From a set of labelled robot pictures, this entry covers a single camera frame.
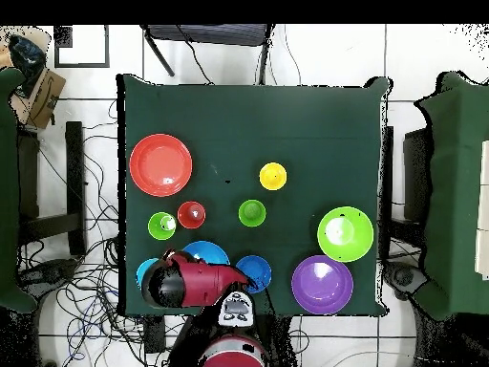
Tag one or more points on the ribbed yellow cup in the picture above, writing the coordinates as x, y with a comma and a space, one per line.
273, 176

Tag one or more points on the light blue small bowl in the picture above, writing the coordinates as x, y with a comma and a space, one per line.
144, 269

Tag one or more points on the green cloth side table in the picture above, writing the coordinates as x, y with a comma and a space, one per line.
7, 191
458, 172

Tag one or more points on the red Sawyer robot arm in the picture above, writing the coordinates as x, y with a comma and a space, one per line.
202, 283

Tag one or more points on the black stand frame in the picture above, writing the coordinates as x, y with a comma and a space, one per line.
74, 172
416, 172

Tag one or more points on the black square frame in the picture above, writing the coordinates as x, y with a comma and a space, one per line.
82, 65

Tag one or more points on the ribbed green cup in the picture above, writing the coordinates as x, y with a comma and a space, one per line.
156, 229

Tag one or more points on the plain orange cup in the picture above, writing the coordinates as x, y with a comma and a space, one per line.
187, 216

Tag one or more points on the black bag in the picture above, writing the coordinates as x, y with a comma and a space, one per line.
26, 53

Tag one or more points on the dark green table cloth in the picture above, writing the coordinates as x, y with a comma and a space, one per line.
248, 122

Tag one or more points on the large blue bowl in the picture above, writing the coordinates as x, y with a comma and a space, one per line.
210, 252

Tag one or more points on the dark folding chair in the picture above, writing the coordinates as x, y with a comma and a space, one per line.
210, 34

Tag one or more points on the plain green cup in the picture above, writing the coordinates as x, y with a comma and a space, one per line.
252, 213

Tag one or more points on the large green bowl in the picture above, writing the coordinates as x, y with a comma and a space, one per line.
355, 237

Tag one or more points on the purple bowl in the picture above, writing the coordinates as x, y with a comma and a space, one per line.
323, 284

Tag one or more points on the brown cardboard box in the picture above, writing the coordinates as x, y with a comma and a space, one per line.
46, 99

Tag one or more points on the wide orange bowl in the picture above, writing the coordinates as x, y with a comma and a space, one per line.
160, 164

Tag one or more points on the black power strip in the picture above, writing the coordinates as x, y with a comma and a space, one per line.
154, 336

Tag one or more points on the dark blue small bowl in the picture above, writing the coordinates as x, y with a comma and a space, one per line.
258, 271

